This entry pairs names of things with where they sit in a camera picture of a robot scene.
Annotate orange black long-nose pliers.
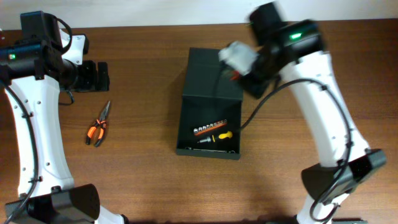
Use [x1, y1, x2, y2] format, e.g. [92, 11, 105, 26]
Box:
[85, 100, 111, 147]

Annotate yellow black stubby screwdriver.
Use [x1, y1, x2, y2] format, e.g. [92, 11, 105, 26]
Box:
[198, 131, 233, 143]

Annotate black open gift box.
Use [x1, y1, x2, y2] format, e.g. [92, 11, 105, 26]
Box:
[176, 48, 243, 160]

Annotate orange socket rail set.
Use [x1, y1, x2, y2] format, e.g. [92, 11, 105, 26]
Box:
[193, 119, 228, 136]

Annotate silver ratchet wrench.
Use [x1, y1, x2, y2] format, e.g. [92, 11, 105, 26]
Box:
[185, 147, 236, 154]

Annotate red handled cutting pliers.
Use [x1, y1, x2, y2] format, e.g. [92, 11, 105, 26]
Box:
[230, 71, 241, 80]

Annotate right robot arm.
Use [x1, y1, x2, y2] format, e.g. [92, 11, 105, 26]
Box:
[242, 2, 386, 223]

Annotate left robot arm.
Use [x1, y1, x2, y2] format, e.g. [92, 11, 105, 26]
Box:
[1, 11, 128, 224]

